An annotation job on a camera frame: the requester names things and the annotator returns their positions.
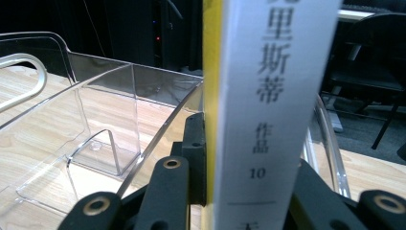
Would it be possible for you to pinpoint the black computer tower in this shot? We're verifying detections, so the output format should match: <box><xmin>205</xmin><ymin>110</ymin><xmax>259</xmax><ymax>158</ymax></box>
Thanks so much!
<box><xmin>152</xmin><ymin>0</ymin><xmax>203</xmax><ymax>70</ymax></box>

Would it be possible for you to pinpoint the white and yellow book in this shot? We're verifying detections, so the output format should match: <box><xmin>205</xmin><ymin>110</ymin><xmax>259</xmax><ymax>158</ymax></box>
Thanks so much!
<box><xmin>201</xmin><ymin>0</ymin><xmax>343</xmax><ymax>230</ymax></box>

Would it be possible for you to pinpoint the clear acrylic book rack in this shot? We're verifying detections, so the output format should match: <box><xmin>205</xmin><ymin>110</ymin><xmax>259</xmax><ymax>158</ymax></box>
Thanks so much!
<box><xmin>0</xmin><ymin>31</ymin><xmax>352</xmax><ymax>221</ymax></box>

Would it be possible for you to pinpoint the thin dark cable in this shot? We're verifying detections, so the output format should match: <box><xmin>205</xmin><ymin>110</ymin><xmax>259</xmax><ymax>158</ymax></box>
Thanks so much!
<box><xmin>81</xmin><ymin>0</ymin><xmax>107</xmax><ymax>58</ymax></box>

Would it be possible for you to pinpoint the black office chair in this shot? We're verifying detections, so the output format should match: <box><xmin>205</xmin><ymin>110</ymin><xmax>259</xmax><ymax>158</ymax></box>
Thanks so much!
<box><xmin>321</xmin><ymin>12</ymin><xmax>406</xmax><ymax>151</ymax></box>

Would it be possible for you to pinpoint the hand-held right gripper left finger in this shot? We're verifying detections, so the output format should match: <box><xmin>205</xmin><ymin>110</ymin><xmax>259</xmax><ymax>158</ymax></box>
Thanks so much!
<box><xmin>181</xmin><ymin>111</ymin><xmax>208</xmax><ymax>206</ymax></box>

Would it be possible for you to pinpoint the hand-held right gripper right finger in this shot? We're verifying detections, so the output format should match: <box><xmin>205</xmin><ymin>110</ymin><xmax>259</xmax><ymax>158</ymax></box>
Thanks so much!
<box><xmin>288</xmin><ymin>158</ymin><xmax>363</xmax><ymax>230</ymax></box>

